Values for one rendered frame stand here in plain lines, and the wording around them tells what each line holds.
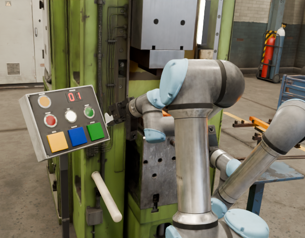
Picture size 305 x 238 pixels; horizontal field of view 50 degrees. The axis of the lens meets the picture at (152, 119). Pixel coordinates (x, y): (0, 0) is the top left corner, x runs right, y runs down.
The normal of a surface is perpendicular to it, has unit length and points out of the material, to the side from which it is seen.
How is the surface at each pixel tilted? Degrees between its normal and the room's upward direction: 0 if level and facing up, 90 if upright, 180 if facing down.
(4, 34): 90
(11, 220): 0
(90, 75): 90
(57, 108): 60
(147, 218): 90
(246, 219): 7
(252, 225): 7
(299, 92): 89
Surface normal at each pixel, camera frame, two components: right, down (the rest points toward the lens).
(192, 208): -0.22, -0.02
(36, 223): 0.05, -0.95
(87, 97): 0.66, -0.26
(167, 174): 0.38, 0.30
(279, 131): -0.53, -0.25
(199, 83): 0.32, 0.00
